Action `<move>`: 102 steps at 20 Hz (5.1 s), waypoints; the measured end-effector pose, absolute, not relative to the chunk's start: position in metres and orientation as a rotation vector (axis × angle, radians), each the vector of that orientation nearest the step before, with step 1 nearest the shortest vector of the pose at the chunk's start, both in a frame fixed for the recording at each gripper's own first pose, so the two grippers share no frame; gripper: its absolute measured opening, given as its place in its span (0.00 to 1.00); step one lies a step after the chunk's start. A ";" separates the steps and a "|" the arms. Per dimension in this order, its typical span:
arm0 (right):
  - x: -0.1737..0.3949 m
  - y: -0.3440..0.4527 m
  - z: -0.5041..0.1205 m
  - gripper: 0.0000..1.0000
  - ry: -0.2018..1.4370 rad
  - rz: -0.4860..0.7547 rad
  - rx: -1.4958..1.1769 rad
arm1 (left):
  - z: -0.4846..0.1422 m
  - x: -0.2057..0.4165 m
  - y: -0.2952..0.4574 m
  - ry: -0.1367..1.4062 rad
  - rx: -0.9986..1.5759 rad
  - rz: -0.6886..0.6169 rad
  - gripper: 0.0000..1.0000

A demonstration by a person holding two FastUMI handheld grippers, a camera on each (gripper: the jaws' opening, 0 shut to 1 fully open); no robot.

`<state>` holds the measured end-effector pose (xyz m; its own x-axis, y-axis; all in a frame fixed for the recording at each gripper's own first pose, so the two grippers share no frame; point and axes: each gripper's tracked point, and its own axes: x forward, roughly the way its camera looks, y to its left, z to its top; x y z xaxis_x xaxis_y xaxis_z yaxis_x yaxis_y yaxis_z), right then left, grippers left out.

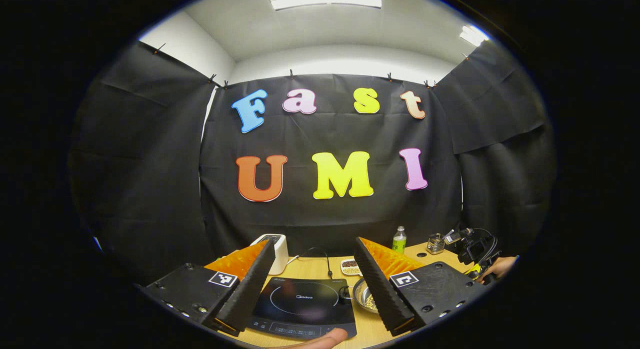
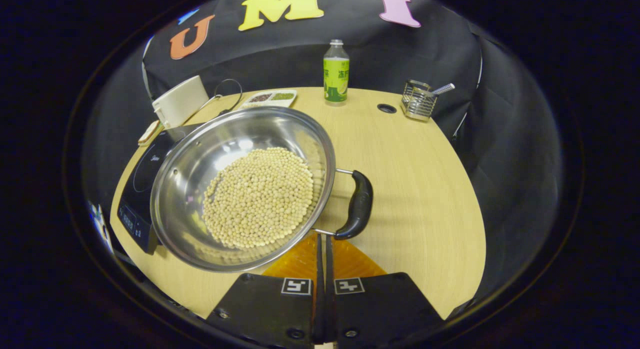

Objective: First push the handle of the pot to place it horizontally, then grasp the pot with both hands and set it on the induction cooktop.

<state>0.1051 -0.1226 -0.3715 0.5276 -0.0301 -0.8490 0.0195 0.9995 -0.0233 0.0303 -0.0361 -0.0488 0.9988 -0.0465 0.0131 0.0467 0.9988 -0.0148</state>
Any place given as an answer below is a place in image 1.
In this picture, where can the stainless steel pot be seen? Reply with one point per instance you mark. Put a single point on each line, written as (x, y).
(360, 294)

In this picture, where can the small white dish of beans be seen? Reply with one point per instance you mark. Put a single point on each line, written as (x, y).
(350, 266)

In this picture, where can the pile of yellow soybeans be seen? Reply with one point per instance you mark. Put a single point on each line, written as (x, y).
(370, 302)

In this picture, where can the black induction cooktop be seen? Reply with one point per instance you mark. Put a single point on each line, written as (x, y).
(305, 301)

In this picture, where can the metal spoon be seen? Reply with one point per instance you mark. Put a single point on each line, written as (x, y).
(448, 235)

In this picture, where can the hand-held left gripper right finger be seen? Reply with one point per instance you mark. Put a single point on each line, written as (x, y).
(377, 289)

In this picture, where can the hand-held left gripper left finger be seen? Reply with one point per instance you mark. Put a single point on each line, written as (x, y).
(247, 289)

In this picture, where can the black backdrop cloth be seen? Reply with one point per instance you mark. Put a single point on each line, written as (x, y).
(150, 164)

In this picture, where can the small ceiling light panel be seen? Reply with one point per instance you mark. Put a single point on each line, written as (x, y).
(472, 35)

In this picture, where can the green drink bottle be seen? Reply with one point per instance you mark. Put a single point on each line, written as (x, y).
(398, 243)

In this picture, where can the white toaster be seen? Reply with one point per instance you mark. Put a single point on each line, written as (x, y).
(281, 254)

